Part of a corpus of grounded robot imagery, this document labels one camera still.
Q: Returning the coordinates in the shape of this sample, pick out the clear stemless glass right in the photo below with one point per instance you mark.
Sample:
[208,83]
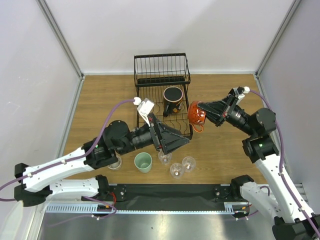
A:
[189,164]

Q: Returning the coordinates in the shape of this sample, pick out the left aluminium frame post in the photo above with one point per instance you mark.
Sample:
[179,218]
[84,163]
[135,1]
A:
[53,24]

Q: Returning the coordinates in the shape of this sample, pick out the clear stemless glass front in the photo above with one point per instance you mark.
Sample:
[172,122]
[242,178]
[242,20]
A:
[177,170]

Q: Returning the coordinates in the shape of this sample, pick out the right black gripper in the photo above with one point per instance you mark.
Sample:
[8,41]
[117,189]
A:
[226,110]

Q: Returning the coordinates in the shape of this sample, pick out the pale green cup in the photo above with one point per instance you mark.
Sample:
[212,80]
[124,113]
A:
[143,162]

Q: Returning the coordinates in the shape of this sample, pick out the aluminium frame post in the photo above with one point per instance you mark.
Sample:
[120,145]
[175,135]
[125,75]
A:
[279,33]
[53,24]

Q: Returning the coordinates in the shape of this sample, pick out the black wire dish rack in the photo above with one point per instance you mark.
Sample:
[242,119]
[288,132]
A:
[153,73]

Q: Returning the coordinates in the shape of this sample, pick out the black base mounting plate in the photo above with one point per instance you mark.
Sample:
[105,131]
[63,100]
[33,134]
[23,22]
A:
[170,194]

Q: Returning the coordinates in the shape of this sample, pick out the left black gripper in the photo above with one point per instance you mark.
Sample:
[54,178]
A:
[170,139]

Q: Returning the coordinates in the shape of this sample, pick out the clear stemless glass back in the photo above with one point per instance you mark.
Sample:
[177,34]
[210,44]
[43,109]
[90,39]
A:
[164,158]

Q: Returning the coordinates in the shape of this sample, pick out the small orange black cup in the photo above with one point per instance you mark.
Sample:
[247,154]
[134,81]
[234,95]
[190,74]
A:
[196,116]

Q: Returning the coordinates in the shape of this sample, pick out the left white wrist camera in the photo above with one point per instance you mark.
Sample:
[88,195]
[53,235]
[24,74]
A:
[144,107]

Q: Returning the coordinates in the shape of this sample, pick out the black skull pattern mug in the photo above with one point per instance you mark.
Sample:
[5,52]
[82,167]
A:
[172,100]

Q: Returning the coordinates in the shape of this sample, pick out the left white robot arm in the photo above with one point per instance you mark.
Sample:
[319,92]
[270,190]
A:
[40,183]

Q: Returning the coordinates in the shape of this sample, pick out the right aluminium frame post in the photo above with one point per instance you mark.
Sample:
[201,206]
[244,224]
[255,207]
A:
[279,33]

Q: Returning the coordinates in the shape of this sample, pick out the clear stemless glass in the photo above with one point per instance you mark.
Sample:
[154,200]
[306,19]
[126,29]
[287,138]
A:
[177,170]
[189,164]
[164,158]

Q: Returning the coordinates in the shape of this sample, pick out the grey slotted cable duct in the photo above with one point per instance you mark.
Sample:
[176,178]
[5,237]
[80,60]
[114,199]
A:
[222,208]

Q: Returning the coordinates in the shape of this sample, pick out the short clear glass tumbler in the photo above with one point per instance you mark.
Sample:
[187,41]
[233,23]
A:
[117,165]

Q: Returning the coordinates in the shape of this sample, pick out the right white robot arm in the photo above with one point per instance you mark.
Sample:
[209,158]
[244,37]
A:
[291,217]

